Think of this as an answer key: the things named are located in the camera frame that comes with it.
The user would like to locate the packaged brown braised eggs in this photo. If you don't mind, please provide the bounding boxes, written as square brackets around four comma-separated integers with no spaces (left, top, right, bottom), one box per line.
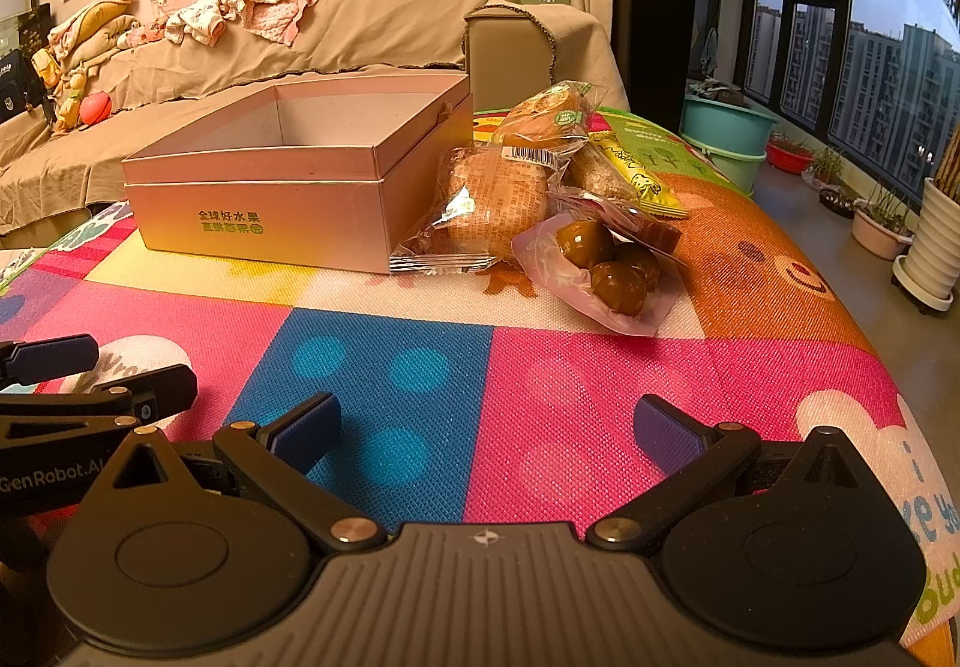
[511,186,683,337]

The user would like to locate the yellow cheese stick packet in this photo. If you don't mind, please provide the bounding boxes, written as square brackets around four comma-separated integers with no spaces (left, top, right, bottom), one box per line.
[590,131,690,220]

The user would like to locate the pink cardboard gift box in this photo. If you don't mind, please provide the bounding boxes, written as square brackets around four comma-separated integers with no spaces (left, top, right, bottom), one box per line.
[124,71,473,274]

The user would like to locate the packaged bread bun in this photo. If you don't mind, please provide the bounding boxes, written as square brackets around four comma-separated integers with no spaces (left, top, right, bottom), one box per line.
[389,142,568,275]

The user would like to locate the packaged orange pastry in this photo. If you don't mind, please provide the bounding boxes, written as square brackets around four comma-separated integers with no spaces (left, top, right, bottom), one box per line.
[491,80,605,155]

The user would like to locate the packaged rice cracker bar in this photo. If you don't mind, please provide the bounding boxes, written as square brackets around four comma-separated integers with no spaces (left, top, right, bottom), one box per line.
[563,144,638,204]

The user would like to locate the colourful cartoon play mat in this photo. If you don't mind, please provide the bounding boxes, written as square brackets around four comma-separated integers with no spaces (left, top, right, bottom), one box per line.
[2,112,958,641]

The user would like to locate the orange toy ball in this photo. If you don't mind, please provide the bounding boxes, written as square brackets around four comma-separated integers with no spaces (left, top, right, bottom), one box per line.
[78,91,112,126]

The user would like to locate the pink flower pot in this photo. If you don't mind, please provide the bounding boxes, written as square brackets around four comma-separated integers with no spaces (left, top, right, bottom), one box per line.
[851,208,913,261]

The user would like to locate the green plastic bucket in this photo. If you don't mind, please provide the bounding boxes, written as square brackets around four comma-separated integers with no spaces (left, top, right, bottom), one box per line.
[683,134,766,196]

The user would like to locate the white ribbed plant pot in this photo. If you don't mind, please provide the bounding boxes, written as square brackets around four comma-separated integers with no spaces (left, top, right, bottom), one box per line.
[892,178,960,313]

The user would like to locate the red plastic basin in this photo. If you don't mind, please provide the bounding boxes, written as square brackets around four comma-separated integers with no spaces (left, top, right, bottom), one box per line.
[766,139,814,175]

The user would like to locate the teal plastic bucket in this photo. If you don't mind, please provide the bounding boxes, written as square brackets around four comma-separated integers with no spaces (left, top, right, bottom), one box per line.
[680,94,776,155]

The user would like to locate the pile of pink clothes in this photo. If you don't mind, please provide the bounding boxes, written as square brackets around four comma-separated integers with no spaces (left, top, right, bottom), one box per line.
[117,0,322,50]

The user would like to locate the beige covered sofa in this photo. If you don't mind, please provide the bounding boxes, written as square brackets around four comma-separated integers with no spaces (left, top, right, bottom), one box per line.
[2,0,630,248]

